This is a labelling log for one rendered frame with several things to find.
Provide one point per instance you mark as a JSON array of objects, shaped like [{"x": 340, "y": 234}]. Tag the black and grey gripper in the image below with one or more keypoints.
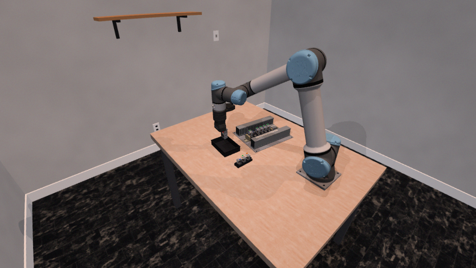
[{"x": 220, "y": 116}]

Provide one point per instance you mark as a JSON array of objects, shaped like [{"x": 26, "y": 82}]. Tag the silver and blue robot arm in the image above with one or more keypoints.
[{"x": 304, "y": 69}]

